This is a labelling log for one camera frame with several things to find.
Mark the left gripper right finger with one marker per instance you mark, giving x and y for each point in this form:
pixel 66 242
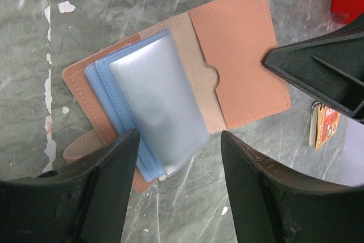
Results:
pixel 271 202

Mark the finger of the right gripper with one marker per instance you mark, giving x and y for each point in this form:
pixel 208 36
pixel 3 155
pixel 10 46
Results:
pixel 329 68

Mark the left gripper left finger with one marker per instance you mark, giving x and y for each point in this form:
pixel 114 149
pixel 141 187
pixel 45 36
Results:
pixel 84 201

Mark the orange spiral notebook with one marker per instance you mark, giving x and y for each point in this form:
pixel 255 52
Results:
pixel 323 124

